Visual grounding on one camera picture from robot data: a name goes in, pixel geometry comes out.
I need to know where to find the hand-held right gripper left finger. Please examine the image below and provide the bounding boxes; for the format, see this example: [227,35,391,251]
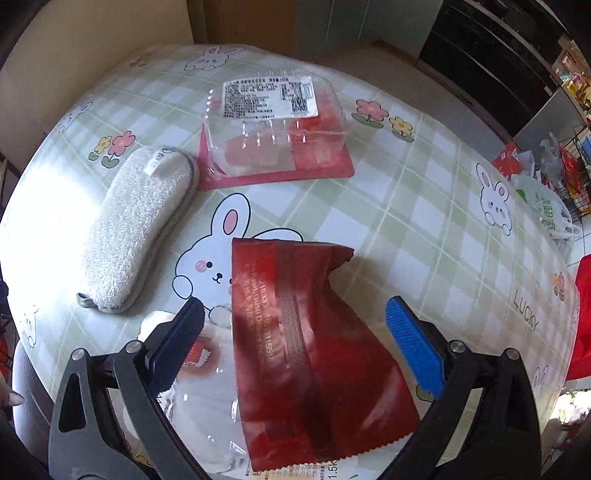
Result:
[48,298,206,480]

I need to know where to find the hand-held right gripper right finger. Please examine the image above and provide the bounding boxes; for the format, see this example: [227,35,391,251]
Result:
[385,296,541,480]

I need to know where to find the clear plastic packaging bag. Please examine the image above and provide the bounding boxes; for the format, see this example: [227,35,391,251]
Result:
[139,310,365,480]

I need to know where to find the dark red snack bag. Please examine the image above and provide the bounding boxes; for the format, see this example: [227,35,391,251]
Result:
[231,237,422,472]

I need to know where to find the white fuzzy pad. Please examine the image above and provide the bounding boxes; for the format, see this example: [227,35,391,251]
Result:
[76,145,200,315]

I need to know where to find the clear plastic clamshell box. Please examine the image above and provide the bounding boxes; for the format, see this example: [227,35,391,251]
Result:
[203,65,348,178]

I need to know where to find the checkered bunny tablecloth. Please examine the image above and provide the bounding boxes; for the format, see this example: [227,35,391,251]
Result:
[0,44,580,480]

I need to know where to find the white green shopping bag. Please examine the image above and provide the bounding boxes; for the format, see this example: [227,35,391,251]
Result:
[512,175,585,241]

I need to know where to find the red cardboard box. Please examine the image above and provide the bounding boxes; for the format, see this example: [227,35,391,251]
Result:
[492,143,522,178]

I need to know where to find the small white plastic bag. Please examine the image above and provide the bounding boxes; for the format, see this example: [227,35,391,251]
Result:
[538,134,561,185]

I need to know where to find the black oven stove unit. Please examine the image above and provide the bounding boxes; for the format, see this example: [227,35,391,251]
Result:
[418,0,571,144]

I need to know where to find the grey lower cabinets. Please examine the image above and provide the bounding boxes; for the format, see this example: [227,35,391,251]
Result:
[295,0,444,58]

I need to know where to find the black wire storage rack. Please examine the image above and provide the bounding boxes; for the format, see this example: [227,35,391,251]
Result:
[549,124,591,227]

